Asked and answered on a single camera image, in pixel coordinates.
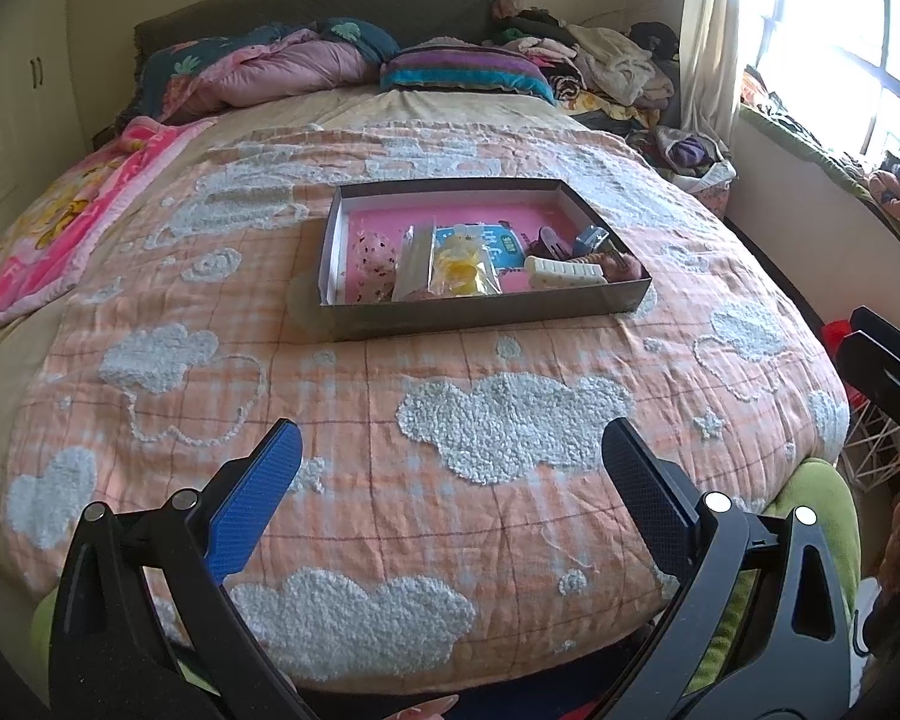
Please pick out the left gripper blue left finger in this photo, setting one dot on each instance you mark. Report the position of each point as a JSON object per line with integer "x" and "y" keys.
{"x": 243, "y": 496}

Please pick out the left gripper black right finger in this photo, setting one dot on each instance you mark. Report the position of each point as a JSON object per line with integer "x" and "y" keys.
{"x": 659, "y": 498}

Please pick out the white cloud hair claw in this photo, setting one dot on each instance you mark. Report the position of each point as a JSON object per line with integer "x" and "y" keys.
{"x": 554, "y": 274}

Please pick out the blue rectangular hair clip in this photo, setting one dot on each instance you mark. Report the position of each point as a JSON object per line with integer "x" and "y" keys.
{"x": 589, "y": 240}

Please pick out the polka dot bow hair clip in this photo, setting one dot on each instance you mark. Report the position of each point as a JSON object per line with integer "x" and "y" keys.
{"x": 375, "y": 267}

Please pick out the dark red hair clip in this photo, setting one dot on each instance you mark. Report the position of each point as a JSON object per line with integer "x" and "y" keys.
{"x": 549, "y": 245}

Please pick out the red bead earring card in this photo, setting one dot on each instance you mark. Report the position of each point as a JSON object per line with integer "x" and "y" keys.
{"x": 463, "y": 266}

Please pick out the person's left hand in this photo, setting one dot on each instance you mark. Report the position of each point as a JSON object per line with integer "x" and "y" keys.
{"x": 432, "y": 709}

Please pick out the red plastic bag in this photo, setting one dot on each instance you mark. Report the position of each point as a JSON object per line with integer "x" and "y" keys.
{"x": 833, "y": 334}

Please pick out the floral fabric laundry basket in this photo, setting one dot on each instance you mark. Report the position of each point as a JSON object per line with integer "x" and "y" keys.
{"x": 691, "y": 161}

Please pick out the orange plaid cloud quilt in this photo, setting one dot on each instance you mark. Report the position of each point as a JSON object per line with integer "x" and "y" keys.
{"x": 452, "y": 524}

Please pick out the dark cardboard box tray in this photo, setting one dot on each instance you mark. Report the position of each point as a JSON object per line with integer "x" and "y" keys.
{"x": 627, "y": 281}

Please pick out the pink cartoon blanket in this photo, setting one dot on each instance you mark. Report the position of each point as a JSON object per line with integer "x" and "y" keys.
{"x": 45, "y": 251}

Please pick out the cream curtain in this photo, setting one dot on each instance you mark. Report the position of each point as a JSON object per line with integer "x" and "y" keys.
{"x": 710, "y": 68}

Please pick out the pile of clothes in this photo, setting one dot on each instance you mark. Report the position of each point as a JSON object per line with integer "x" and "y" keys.
{"x": 629, "y": 77}

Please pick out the pink and navy comforter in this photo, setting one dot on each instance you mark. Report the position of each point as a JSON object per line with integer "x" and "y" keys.
{"x": 200, "y": 77}

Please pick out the cream wardrobe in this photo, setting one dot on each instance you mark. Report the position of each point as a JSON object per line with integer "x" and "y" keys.
{"x": 40, "y": 134}

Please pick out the purple teal striped pillow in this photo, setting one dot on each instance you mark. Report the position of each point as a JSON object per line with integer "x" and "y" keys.
{"x": 447, "y": 64}

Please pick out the dark green headboard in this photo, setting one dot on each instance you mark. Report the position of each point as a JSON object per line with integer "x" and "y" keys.
{"x": 409, "y": 21}

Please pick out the white wire rack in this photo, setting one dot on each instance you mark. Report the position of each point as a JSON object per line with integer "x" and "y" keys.
{"x": 870, "y": 456}

